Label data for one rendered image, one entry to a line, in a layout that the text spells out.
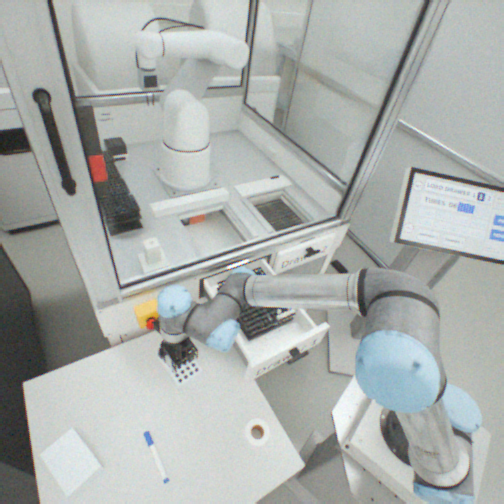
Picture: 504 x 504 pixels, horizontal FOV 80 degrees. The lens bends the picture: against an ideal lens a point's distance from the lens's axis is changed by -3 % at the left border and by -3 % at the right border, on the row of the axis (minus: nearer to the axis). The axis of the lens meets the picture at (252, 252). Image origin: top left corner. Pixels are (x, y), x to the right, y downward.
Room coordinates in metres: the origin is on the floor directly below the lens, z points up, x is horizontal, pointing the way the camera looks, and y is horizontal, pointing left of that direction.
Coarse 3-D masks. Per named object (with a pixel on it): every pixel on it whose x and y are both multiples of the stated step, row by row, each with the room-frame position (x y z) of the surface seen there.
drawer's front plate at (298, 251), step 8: (312, 240) 0.94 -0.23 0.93; (320, 240) 0.95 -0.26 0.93; (328, 240) 0.98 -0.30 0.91; (288, 248) 0.86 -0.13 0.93; (296, 248) 0.87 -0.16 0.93; (304, 248) 0.90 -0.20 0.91; (320, 248) 0.96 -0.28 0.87; (328, 248) 1.00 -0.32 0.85; (280, 256) 0.82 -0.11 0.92; (288, 256) 0.85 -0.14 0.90; (296, 256) 0.88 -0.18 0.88; (312, 256) 0.94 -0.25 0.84; (280, 264) 0.83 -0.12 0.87; (288, 264) 0.86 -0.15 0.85; (296, 264) 0.89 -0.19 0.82
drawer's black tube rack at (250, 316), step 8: (256, 272) 0.74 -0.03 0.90; (264, 272) 0.75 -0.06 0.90; (224, 280) 0.67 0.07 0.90; (248, 312) 0.56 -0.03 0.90; (256, 312) 0.59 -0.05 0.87; (264, 312) 0.58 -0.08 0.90; (272, 312) 0.58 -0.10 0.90; (240, 320) 0.53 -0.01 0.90; (248, 320) 0.56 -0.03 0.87; (256, 320) 0.54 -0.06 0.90; (264, 320) 0.55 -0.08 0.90; (288, 320) 0.58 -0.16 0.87; (240, 328) 0.53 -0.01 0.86; (248, 328) 0.53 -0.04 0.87; (272, 328) 0.54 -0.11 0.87; (248, 336) 0.50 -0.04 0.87; (256, 336) 0.50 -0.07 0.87
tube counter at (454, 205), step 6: (450, 204) 1.11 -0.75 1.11; (456, 204) 1.12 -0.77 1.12; (462, 204) 1.12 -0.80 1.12; (468, 204) 1.12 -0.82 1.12; (474, 204) 1.13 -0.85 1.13; (456, 210) 1.10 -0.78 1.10; (462, 210) 1.11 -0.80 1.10; (468, 210) 1.11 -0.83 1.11; (474, 210) 1.11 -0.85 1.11; (480, 210) 1.12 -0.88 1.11; (486, 210) 1.12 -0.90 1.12; (480, 216) 1.10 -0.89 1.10; (486, 216) 1.10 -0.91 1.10
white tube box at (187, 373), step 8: (160, 360) 0.41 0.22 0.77; (168, 368) 0.38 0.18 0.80; (184, 368) 0.39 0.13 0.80; (192, 368) 0.39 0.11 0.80; (200, 368) 0.40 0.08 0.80; (176, 376) 0.37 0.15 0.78; (184, 376) 0.37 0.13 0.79; (192, 376) 0.37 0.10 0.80; (200, 376) 0.39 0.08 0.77; (176, 384) 0.34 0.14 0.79; (184, 384) 0.34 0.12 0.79
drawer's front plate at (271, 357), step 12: (324, 324) 0.56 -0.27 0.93; (300, 336) 0.50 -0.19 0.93; (312, 336) 0.51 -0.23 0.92; (276, 348) 0.44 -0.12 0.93; (288, 348) 0.45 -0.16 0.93; (300, 348) 0.49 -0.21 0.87; (252, 360) 0.39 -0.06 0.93; (264, 360) 0.40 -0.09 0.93; (276, 360) 0.43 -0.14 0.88; (252, 372) 0.38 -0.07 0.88; (264, 372) 0.41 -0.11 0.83
